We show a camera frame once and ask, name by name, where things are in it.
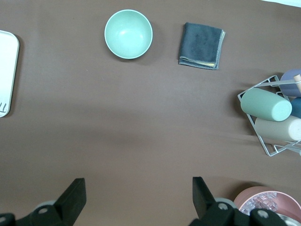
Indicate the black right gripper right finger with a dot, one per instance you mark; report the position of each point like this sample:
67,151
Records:
204,207

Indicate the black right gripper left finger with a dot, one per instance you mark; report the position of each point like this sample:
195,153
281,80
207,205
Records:
70,204

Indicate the pink bowl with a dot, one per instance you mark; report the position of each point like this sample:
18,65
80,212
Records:
249,195

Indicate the clear ice cube pile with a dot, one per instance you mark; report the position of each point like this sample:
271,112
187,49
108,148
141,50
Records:
261,200

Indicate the metal scoop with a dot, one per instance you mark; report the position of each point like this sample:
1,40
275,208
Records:
292,221

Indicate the beige cup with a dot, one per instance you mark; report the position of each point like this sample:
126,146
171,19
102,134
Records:
275,128

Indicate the green cup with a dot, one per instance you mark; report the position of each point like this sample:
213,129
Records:
265,104

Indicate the dark blue cup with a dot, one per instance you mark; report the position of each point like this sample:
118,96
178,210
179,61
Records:
297,107

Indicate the purple cup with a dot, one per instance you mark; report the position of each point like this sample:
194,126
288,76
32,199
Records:
289,86

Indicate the cream tray with bear print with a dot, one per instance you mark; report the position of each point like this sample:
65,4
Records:
7,70

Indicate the folded grey cloth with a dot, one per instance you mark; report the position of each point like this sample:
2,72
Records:
200,44

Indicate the mint green bowl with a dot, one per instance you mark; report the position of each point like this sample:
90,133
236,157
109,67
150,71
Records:
128,34

